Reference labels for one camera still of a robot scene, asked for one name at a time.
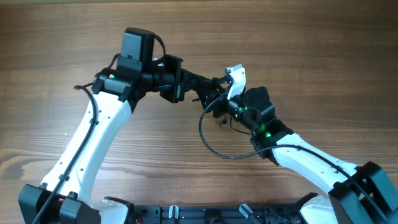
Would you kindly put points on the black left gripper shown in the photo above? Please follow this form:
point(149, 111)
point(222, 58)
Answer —
point(176, 90)

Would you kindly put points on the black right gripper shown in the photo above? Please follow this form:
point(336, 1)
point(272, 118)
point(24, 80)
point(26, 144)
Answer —
point(221, 101)

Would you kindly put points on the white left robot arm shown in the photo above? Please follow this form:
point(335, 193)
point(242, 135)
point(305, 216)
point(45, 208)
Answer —
point(64, 194)

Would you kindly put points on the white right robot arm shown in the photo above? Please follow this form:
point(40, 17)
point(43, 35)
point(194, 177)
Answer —
point(356, 194)

